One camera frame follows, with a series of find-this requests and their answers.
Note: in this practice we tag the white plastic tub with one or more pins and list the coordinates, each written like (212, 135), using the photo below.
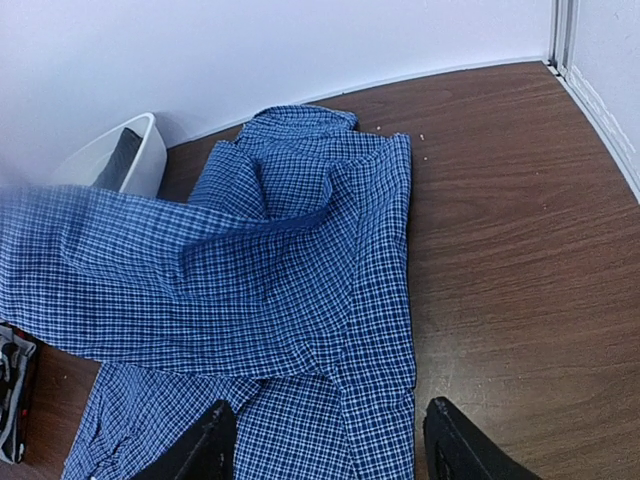
(144, 176)

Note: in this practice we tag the black white plaid folded shirt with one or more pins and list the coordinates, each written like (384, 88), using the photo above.
(19, 356)

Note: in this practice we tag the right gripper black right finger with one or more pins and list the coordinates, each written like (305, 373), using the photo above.
(457, 449)

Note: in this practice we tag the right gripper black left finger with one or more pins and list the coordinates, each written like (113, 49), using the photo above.
(204, 451)

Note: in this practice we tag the black patterned shirt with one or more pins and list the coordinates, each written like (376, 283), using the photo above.
(116, 170)

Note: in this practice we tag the blue checked long sleeve shirt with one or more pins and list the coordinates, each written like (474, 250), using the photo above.
(280, 287)

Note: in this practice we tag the right aluminium frame post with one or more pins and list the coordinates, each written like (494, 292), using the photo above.
(594, 51)

